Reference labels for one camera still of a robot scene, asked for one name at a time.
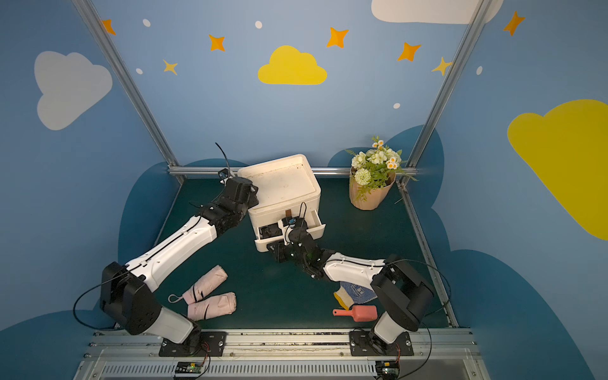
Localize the white drawer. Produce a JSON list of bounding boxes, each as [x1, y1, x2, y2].
[[254, 210, 326, 253]]

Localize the white three drawer cabinet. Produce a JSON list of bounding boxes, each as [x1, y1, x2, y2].
[[237, 154, 321, 230]]

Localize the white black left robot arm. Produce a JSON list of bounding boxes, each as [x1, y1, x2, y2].
[[100, 177, 259, 345]]

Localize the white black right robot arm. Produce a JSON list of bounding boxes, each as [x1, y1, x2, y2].
[[261, 223, 435, 346]]

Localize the blue dotted work glove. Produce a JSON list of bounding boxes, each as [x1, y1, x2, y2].
[[333, 282, 377, 310]]

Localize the pink plastic scoop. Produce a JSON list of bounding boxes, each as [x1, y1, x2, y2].
[[332, 305, 378, 322]]

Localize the tan ribbed flower pot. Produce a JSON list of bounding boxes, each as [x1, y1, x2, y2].
[[349, 169, 396, 211]]

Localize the white and green flowers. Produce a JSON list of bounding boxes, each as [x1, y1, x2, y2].
[[345, 136, 417, 189]]

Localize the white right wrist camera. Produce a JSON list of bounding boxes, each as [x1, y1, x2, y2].
[[281, 217, 308, 239]]

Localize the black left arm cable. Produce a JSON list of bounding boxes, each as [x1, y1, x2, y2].
[[214, 141, 234, 181]]

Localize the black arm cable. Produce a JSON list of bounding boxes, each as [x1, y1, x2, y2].
[[389, 258, 452, 319], [214, 141, 234, 181]]

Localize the aluminium frame left floor rail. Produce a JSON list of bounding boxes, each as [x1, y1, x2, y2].
[[113, 180, 186, 329]]

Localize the aluminium frame floor rail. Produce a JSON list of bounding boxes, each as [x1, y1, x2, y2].
[[397, 180, 460, 328], [113, 180, 186, 329]]

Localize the aluminium frame back rail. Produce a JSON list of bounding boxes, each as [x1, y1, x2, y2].
[[168, 165, 419, 177]]

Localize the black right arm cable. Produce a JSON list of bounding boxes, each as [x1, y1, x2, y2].
[[389, 258, 452, 319]]

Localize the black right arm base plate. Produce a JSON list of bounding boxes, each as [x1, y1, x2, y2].
[[348, 329, 414, 357]]

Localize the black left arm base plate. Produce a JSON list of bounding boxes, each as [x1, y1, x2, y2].
[[158, 330, 226, 357]]

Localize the aluminium frame right floor rail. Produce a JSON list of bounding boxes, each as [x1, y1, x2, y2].
[[397, 180, 460, 328]]

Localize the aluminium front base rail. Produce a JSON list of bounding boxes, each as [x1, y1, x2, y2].
[[74, 329, 490, 379]]

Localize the aluminium frame left post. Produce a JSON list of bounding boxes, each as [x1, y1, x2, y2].
[[72, 0, 179, 166]]

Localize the aluminium frame post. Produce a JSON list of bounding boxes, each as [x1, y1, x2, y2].
[[72, 0, 179, 166], [407, 0, 494, 170]]

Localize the aluminium frame right post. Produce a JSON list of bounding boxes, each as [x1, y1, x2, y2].
[[407, 0, 494, 170]]

